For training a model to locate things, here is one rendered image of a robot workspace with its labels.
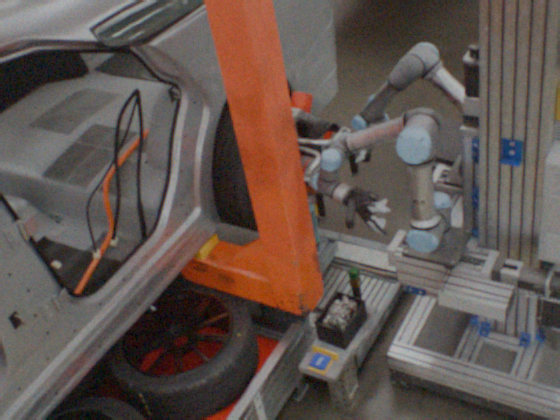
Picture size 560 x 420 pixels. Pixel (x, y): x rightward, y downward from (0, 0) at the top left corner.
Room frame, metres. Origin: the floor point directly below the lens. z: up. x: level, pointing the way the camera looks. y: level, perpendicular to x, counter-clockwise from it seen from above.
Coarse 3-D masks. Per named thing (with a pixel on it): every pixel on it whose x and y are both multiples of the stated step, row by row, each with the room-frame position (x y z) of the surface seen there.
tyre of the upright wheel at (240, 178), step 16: (224, 112) 2.94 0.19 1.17; (224, 128) 2.85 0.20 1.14; (224, 144) 2.79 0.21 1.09; (224, 160) 2.73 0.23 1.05; (240, 160) 2.69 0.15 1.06; (224, 176) 2.70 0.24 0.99; (240, 176) 2.66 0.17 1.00; (224, 192) 2.68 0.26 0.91; (240, 192) 2.63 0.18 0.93; (224, 208) 2.70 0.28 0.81; (240, 208) 2.63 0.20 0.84; (240, 224) 2.70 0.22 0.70; (256, 224) 2.65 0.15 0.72
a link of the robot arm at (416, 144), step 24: (408, 120) 2.14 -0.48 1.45; (432, 120) 2.10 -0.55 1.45; (408, 144) 2.03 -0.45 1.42; (432, 144) 2.03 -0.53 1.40; (408, 168) 2.07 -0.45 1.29; (432, 168) 2.06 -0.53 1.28; (432, 192) 2.04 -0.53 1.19; (432, 216) 2.03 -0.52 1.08; (408, 240) 2.04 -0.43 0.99; (432, 240) 1.99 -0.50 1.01
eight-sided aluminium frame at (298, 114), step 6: (294, 108) 2.93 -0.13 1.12; (294, 114) 2.88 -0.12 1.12; (300, 114) 2.90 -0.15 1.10; (306, 114) 2.95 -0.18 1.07; (294, 120) 2.86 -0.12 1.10; (300, 120) 2.98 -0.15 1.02; (306, 120) 2.94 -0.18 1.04; (312, 120) 2.99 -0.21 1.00; (318, 150) 3.03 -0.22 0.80; (312, 156) 3.05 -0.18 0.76; (312, 198) 2.89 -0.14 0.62
